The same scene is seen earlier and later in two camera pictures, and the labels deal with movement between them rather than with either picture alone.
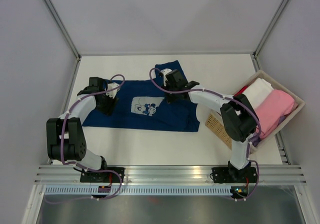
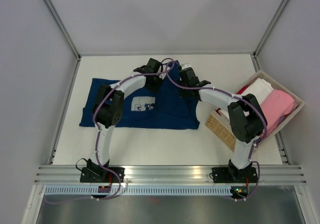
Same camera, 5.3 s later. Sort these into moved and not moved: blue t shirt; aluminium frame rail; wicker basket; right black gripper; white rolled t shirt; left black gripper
Moved: left black gripper; right black gripper
Not moved: blue t shirt; aluminium frame rail; white rolled t shirt; wicker basket
